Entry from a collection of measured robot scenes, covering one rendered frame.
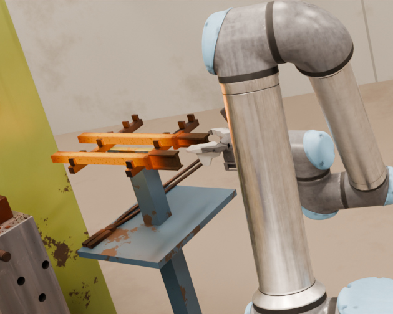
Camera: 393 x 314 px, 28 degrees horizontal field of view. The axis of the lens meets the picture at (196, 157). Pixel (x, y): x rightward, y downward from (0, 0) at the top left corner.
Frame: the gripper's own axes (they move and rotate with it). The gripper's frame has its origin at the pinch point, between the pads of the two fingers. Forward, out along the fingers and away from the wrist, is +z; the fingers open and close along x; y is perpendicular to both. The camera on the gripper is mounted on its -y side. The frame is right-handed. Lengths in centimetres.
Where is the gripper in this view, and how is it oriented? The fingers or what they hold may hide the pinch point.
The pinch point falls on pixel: (198, 138)
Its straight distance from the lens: 204.1
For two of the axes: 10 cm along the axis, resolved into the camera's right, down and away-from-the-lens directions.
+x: 5.5, -4.6, 7.0
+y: 2.5, 8.9, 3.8
